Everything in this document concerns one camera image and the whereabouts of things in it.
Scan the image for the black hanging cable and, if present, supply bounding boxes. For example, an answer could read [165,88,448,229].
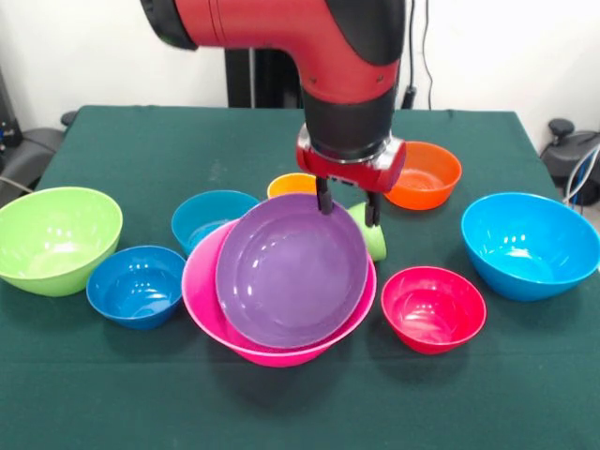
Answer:
[401,0,433,110]

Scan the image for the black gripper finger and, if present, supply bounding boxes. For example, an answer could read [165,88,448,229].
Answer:
[316,176,335,216]
[364,189,382,228]

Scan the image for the green cup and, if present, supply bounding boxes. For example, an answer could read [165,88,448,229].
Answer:
[346,202,388,263]

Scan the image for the large green bowl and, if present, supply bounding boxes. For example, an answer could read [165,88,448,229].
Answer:
[0,186,124,298]

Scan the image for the purple bowl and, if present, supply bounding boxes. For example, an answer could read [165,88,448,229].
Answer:
[215,192,369,350]

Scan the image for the large pink bowl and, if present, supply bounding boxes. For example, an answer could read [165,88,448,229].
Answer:
[181,219,378,368]

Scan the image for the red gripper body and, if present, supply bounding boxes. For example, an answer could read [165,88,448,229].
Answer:
[295,138,407,194]

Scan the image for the orange bowl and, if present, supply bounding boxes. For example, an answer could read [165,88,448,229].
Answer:
[383,141,463,211]

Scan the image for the blue and white cables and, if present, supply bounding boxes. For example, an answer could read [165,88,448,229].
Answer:
[564,144,600,207]

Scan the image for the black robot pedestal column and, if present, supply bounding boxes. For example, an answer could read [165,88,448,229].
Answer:
[224,45,306,110]

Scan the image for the large light blue bowl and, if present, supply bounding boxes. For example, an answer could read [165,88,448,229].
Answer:
[460,191,600,303]

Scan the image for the small crimson bowl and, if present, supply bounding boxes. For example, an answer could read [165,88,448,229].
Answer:
[380,265,488,355]

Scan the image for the dark green table cloth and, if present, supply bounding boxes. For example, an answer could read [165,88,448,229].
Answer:
[0,105,600,450]

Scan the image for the orange cup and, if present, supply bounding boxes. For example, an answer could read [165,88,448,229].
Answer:
[266,172,320,201]

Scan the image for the black equipment rack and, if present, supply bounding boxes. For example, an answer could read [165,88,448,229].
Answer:
[0,69,20,160]

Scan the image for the grey cable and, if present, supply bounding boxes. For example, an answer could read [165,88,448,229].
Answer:
[0,175,34,196]

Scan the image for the translucent blue ribbed bowl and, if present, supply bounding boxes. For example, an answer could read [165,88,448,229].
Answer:
[171,189,261,257]

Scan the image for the small dark blue bowl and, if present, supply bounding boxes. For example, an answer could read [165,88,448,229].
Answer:
[85,245,188,331]

